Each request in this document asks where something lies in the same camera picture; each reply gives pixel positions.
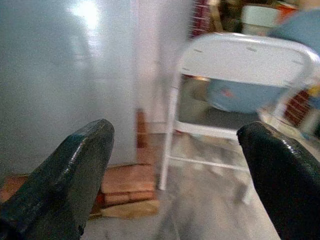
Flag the red brick stack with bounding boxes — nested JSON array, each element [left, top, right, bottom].
[[0, 108, 158, 210]]

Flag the white folding chair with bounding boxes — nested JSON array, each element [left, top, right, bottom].
[[158, 32, 320, 206]]

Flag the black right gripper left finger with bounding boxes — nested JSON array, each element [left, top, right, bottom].
[[0, 118, 116, 240]]

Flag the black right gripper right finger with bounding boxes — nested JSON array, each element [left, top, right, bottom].
[[236, 121, 320, 240]]

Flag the white fridge body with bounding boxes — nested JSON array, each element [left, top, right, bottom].
[[133, 0, 195, 136]]

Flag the light blue kid chair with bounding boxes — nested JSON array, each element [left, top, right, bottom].
[[206, 8, 320, 115]]

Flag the wooden pallet board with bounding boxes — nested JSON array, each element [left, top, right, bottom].
[[88, 199, 161, 221]]

